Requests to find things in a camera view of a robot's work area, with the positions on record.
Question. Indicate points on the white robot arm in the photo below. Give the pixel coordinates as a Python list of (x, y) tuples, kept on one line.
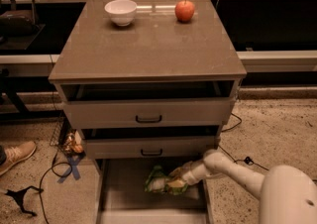
[(286, 194)]

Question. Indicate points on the grey drawer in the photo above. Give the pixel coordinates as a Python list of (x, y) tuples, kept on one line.
[(160, 104), (123, 199), (149, 142)]

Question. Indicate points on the white ceramic bowl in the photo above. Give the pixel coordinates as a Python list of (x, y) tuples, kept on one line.
[(121, 12)]

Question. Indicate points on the black bag on shelf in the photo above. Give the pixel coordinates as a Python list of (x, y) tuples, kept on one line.
[(17, 23)]

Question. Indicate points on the middle grey drawer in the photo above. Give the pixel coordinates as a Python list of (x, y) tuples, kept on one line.
[(149, 142)]

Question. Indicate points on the snack bag on floor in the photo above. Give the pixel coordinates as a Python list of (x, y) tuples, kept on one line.
[(70, 146)]

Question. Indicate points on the tan shoe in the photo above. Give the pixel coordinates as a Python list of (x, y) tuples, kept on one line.
[(10, 156)]

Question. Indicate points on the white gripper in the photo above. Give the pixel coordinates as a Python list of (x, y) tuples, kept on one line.
[(190, 175)]

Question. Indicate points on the red apple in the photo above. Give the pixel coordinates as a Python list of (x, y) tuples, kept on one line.
[(184, 11)]

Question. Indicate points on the bottom grey drawer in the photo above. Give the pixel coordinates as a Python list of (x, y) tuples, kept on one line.
[(123, 199)]

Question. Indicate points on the top grey drawer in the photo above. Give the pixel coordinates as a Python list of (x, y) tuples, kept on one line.
[(160, 104)]

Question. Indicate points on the green rice chip bag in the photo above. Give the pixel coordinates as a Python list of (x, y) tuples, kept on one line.
[(157, 182)]

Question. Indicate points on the black metal bracket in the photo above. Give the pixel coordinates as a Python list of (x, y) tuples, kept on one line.
[(18, 197)]

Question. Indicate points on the grey drawer cabinet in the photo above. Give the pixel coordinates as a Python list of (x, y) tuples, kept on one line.
[(154, 48)]

